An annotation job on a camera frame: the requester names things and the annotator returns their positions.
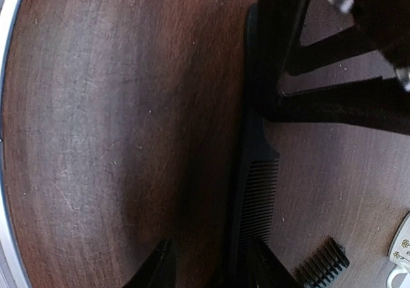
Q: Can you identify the black clipper guard attachment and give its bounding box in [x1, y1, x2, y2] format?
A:
[293, 236, 350, 288]

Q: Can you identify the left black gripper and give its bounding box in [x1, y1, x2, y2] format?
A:
[252, 0, 409, 134]

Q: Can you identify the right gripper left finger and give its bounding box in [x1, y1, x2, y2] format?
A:
[123, 239, 176, 288]

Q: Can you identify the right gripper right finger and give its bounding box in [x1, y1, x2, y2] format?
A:
[236, 237, 301, 288]

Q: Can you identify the floral ceramic mug yellow inside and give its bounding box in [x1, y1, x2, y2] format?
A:
[386, 212, 409, 288]

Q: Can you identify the black comb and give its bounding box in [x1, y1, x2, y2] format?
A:
[228, 3, 279, 273]

